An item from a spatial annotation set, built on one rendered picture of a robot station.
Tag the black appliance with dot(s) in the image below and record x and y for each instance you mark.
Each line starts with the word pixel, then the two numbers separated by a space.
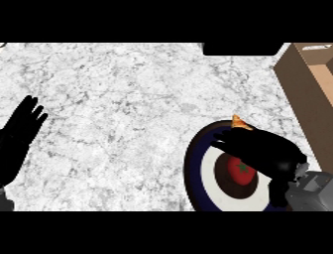
pixel 242 48

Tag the round dark-rimmed white plate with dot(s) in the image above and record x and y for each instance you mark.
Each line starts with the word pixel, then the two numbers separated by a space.
pixel 208 178

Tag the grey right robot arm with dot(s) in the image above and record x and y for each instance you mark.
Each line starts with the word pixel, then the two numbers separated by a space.
pixel 321 193

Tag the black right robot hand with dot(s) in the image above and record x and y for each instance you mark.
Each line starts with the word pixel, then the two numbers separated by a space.
pixel 262 149

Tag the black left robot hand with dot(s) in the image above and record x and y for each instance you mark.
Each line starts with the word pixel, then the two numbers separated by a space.
pixel 9 145

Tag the brown cardboard box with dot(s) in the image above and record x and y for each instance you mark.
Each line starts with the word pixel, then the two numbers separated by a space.
pixel 321 109

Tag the red tomato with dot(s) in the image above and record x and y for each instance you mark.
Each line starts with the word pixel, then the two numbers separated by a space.
pixel 241 171

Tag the orange pizza slice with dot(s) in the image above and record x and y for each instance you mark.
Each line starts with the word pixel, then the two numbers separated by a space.
pixel 239 123

